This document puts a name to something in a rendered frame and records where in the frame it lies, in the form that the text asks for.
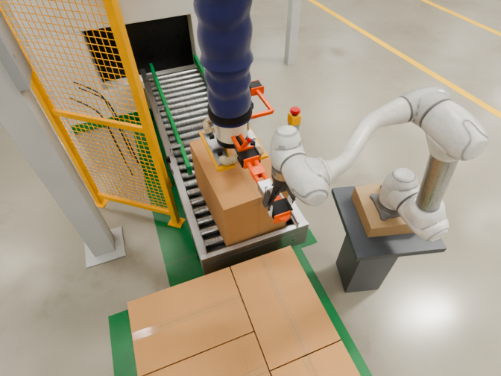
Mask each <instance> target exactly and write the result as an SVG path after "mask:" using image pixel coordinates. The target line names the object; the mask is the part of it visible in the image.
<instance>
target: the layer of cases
mask: <svg viewBox="0 0 501 376"><path fill-rule="evenodd" d="M127 308H128V313H129V319H130V329H131V334H132V340H133V349H134V355H135V361H136V370H137V375H138V376H361V375H360V373H359V372H358V370H357V368H356V366H355V364H354V362H353V361H352V359H351V357H350V355H349V353H348V352H347V349H346V348H345V346H344V343H343V342H342V341H340V340H341V338H340V336H339V335H338V333H337V331H336V329H335V327H334V325H333V323H332V322H331V320H330V318H329V316H328V314H327V312H326V310H325V309H324V306H323V305H322V303H321V301H320V299H319V297H318V296H317V294H316V292H315V290H314V288H313V286H312V285H311V283H310V281H309V279H308V277H307V276H306V273H305V271H304V270H303V267H302V266H301V264H300V262H299V260H298V258H297V257H296V255H295V253H294V251H293V249H292V247H291V246H287V247H285V248H281V249H279V250H276V251H272V252H270V253H268V254H264V255H262V256H259V257H255V258H253V259H251V260H247V261H245V262H242V263H238V264H236V265H234V266H231V267H227V268H225V269H221V270H218V271H217V272H213V273H210V274H208V275H204V276H201V277H199V278H196V279H193V280H190V281H187V282H184V283H181V284H178V285H176V286H172V287H169V288H167V289H164V290H161V291H159V292H155V293H152V294H150V295H146V296H144V297H141V298H138V299H135V300H132V301H129V302H128V303H127Z"/></svg>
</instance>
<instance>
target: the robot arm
mask: <svg viewBox="0 0 501 376"><path fill-rule="evenodd" d="M407 122H412V123H414V124H415V125H417V126H418V127H420V128H421V129H423V131H424V132H425V133H426V141H427V144H428V149H429V153H430V154H429V159H428V161H427V164H426V168H425V171H424V174H423V178H422V181H421V184H420V185H419V183H418V177H417V176H416V174H415V173H414V172H413V171H412V170H410V169H407V168H399V169H395V170H394V171H393V172H390V173H389V174H388V175H387V176H386V178H385V180H384V181H383V183H382V184H381V185H380V191H379V193H372V194H370V199H371V200H372V201H373V202H374V204H375V206H376V208H377V210H378V212H379V215H380V219H381V220H382V221H385V220H387V219H393V218H397V217H401V218H402V219H403V221H404V222H405V223H406V224H407V225H408V226H409V228H410V229H411V230H412V231H413V232H414V233H415V234H416V235H417V236H419V237H420V238H421V239H424V240H426V241H430V242H433V241H436V240H437V239H440V238H442V237H443V236H444V235H446V234H447V232H448V230H449V222H448V220H447V218H446V217H447V216H446V212H445V204H444V202H443V197H444V194H445V192H446V191H447V187H448V185H449V183H450V180H451V178H452V176H453V173H454V171H455V169H456V166H457V164H458V161H459V160H461V161H467V160H472V159H473V158H475V157H478V156H479V155H480V154H481V153H482V152H483V151H484V150H485V149H486V147H487V146H488V135H487V132H486V130H485V128H484V127H483V125H482V124H481V122H480V121H479V120H478V119H477V118H476V117H474V116H473V115H472V114H471V113H470V112H468V111H467V110H466V109H464V108H463V107H462V106H461V105H459V104H456V103H455V102H454V101H452V98H451V95H450V92H449V91H448V90H447V89H446V88H444V87H424V88H420V89H417V90H413V91H411V92H408V93H406V94H404V95H402V96H399V97H397V98H395V99H394V100H392V101H390V102H389V103H387V104H385V105H383V106H381V107H379V108H377V109H376V110H374V111H372V112H370V113H369V114H368V115H366V116H365V117H364V118H363V119H362V120H361V121H360V122H359V123H358V125H357V126H356V127H355V129H354V131H353V133H352V134H351V136H350V138H349V140H348V141H347V143H346V145H345V146H344V148H343V149H342V151H341V153H340V155H339V156H337V157H336V158H334V159H332V160H323V159H322V158H320V157H316V158H315V157H307V156H306V153H305V151H304V148H303V144H302V143H301V137H300V133H299V131H298V129H297V128H296V127H294V126H292V125H283V126H280V127H278V128H277V129H276V130H275V132H274V134H273V137H272V139H271V149H270V155H271V174H272V175H273V184H272V185H271V187H269V188H268V187H265V194H264V197H263V200H262V204H263V206H264V207H266V209H267V211H268V214H269V216H270V217H272V210H273V206H272V204H273V202H274V200H275V198H276V197H277V196H278V195H279V194H280V193H281V192H285V191H286V190H287V192H288V193H289V195H288V201H289V203H290V205H291V206H292V204H293V203H294V201H295V200H296V199H295V198H296V197H297V198H298V199H299V200H300V201H301V202H303V203H304V204H306V205H309V206H317V205H319V204H322V203H323V202H325V200H326V199H327V197H328V195H329V191H330V188H329V187H330V185H331V182H332V180H333V179H334V178H336V177H338V176H339V175H341V174H342V173H344V172H345V171H347V170H348V169H349V168H350V167H351V166H352V164H353V163H354V161H355V160H356V158H357V157H358V156H359V153H360V152H361V150H362V149H363V147H364V146H365V143H366V142H367V141H368V139H369V137H370V136H371V134H372V133H373V132H374V131H375V130H376V129H378V128H381V127H385V126H389V125H398V124H404V123H407ZM290 190H291V191H292V192H293V194H292V192H291V191H290ZM271 191H272V192H271Z"/></svg>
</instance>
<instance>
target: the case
mask: <svg viewBox="0 0 501 376"><path fill-rule="evenodd" d="M189 145H190V149H191V153H192V161H193V165H194V169H195V176H196V181H197V185H198V187H199V189H200V191H201V194H202V196H203V197H204V200H205V202H206V204H207V206H208V208H209V211H210V212H211V214H212V217H213V219H214V221H215V223H216V225H217V228H218V230H219V232H220V234H221V236H222V238H223V240H224V243H225V245H226V246H227V247H229V246H232V245H235V244H238V243H240V242H244V241H247V240H249V239H253V238H256V237H258V236H262V235H265V234H269V233H271V232H274V231H278V230H280V229H283V228H285V227H286V221H285V222H278V223H276V224H274V220H273V218H272V217H270V216H269V214H268V211H267V210H266V207H264V206H263V204H262V200H263V197H262V196H261V194H260V192H259V190H258V189H257V183H256V181H255V180H254V179H253V178H252V176H251V174H250V171H249V169H248V168H247V169H244V167H243V168H242V167H241V165H240V163H239V161H238V162H236V163H234V164H235V168H232V169H228V170H224V171H222V172H217V171H216V169H215V166H214V164H213V162H212V160H211V158H210V156H209V153H208V151H207V149H206V147H205V145H204V143H203V140H202V139H199V140H195V141H191V142H189ZM227 151H228V153H229V155H230V156H233V155H234V154H236V152H235V150H234V148H232V149H230V148H227ZM260 165H262V166H263V168H264V170H265V171H266V175H267V176H268V178H270V179H271V181H272V183H273V180H272V177H271V158H270V157H269V156H268V158H265V159H263V160H261V163H260Z"/></svg>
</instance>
